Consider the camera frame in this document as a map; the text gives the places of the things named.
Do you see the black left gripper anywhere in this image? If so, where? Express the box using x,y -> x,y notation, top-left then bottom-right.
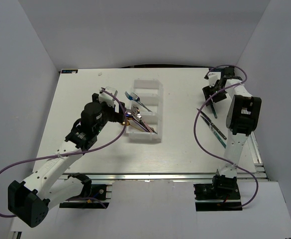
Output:
92,93 -> 125,134

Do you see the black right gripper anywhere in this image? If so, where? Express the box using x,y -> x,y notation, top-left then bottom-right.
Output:
202,82 -> 227,106

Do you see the silver fork green handle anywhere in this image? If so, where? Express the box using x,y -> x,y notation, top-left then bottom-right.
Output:
210,102 -> 218,119

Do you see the purple metallic spoon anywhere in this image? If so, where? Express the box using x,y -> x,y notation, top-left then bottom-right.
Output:
126,113 -> 153,132

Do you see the knife with dark handle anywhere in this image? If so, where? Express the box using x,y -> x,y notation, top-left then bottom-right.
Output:
200,111 -> 227,140

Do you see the gold spoon ornate handle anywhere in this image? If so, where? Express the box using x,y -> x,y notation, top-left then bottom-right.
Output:
121,121 -> 156,133

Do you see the silver spoon pink handle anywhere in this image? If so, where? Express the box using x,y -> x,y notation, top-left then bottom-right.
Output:
131,105 -> 147,124

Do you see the plain silver fork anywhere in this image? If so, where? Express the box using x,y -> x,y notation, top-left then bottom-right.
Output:
130,92 -> 151,112

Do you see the knife with teal handle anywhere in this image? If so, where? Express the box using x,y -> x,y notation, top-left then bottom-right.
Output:
211,128 -> 226,148

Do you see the silver spoon green handle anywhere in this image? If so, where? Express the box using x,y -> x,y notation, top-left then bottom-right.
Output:
126,110 -> 157,134

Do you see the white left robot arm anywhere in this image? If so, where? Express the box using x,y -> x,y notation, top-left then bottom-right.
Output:
8,87 -> 125,228

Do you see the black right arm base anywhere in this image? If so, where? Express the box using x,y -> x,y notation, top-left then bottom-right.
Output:
194,175 -> 242,212

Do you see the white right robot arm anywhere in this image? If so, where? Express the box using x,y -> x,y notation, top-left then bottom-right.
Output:
203,69 -> 262,178

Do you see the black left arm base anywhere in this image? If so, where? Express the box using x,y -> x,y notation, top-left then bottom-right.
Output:
59,184 -> 112,209

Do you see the blue label sticker right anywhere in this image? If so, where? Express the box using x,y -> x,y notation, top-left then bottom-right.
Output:
209,67 -> 224,72

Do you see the blue label sticker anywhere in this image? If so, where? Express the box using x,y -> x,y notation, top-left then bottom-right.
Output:
60,69 -> 78,74
209,67 -> 224,72

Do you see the blue label sticker left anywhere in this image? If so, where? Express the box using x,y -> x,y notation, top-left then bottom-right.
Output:
60,69 -> 78,74

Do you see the white three-compartment plastic tray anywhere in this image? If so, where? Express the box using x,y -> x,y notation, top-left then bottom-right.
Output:
126,79 -> 164,143

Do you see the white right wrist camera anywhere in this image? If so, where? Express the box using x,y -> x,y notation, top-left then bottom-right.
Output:
204,72 -> 219,88

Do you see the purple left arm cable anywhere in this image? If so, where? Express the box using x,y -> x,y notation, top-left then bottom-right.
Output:
0,89 -> 127,219

